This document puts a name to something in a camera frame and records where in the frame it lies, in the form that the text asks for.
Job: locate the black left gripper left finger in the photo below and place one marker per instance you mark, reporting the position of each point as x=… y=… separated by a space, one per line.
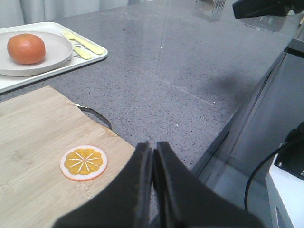
x=124 y=203

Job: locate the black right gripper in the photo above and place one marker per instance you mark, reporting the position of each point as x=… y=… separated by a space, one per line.
x=256 y=8

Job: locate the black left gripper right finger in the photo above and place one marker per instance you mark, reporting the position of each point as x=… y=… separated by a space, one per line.
x=185 y=202

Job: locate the beige round plate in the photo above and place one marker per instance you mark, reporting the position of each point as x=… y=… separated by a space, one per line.
x=58 y=52

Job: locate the orange tangerine fruit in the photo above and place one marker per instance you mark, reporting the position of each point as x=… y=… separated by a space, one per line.
x=26 y=49

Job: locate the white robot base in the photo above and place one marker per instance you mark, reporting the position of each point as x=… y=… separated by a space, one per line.
x=285 y=182

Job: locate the white rectangular tray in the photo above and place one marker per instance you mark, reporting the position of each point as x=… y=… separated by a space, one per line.
x=8 y=83

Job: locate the orange slice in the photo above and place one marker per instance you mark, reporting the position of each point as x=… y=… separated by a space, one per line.
x=83 y=163

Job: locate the wooden cutting board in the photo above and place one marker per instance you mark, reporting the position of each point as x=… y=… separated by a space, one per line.
x=36 y=130

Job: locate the yellow plastic knife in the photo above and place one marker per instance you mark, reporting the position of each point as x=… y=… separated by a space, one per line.
x=82 y=53

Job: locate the yellow plastic fork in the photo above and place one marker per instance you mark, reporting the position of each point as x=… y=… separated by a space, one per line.
x=92 y=47

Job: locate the metal cutting board handle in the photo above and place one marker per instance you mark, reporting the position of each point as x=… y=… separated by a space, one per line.
x=95 y=113

